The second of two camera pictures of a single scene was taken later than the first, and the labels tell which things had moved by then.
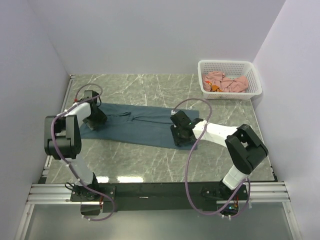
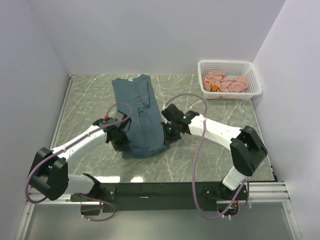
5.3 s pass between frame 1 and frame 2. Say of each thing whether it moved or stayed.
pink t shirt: stayed
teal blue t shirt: moved
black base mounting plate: stayed
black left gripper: moved
